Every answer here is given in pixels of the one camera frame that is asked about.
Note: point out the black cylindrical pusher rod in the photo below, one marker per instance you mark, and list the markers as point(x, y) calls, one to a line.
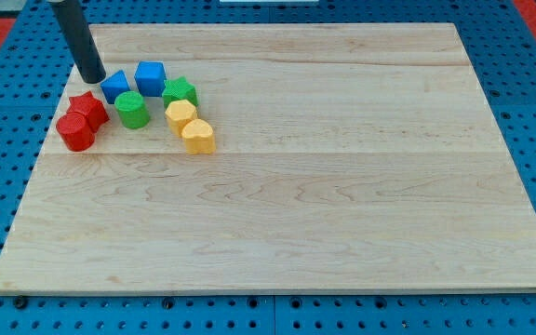
point(74, 27)

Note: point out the blue triangle block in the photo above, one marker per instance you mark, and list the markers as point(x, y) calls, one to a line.
point(114, 85)

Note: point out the red star block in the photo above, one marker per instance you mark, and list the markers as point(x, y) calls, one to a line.
point(91, 108)

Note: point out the green star block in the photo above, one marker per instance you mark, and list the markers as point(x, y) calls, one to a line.
point(179, 89)

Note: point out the blue cube block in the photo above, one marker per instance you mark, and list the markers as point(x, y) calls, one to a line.
point(150, 78)

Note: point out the green cylinder block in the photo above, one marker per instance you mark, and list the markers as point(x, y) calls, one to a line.
point(132, 109)

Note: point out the red cylinder block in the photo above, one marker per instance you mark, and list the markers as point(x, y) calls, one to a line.
point(75, 132)

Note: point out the yellow hexagon block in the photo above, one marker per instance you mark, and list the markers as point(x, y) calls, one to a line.
point(178, 114)

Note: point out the yellow heart block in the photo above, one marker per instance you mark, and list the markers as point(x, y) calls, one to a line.
point(198, 137)

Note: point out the light wooden board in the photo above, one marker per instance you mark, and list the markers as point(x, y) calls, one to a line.
point(352, 159)

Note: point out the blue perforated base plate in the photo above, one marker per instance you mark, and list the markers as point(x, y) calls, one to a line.
point(34, 67)

